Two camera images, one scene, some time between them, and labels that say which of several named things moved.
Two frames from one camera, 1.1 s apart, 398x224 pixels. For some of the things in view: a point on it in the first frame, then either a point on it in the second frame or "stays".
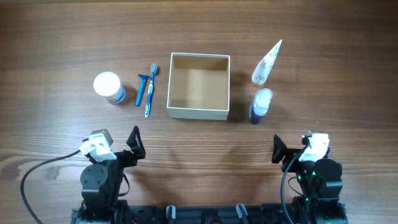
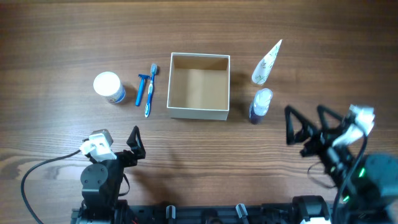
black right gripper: [292, 155] → [313, 143]
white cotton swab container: [108, 85] stays
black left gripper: [123, 156] stays
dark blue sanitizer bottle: [260, 105] stays
